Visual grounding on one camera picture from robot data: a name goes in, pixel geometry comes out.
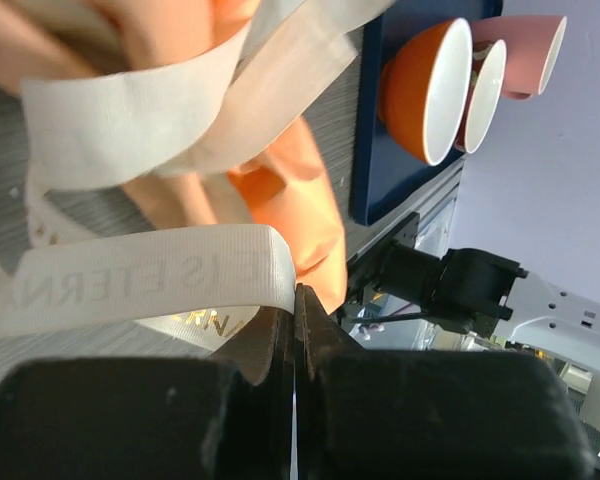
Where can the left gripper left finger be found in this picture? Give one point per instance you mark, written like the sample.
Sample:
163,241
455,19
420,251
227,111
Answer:
226,416

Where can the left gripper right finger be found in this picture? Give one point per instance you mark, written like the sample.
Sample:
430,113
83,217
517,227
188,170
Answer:
377,414

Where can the orange beige wrapping paper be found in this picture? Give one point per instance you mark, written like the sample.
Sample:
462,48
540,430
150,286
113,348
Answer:
286,186

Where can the cream ribbon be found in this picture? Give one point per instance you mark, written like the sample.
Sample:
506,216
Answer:
97,266

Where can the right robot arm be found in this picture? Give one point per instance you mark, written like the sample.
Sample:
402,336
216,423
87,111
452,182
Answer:
470,290

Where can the dark blue mat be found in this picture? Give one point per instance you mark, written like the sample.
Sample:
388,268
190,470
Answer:
383,174

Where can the left white bowl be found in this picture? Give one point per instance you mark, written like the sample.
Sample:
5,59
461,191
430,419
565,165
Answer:
424,89

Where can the white bowl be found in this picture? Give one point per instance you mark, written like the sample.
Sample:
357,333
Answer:
424,89
486,81

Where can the right white bowl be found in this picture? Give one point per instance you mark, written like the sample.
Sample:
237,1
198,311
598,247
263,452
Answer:
486,81

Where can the pink mug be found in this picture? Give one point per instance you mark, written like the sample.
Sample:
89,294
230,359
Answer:
533,46

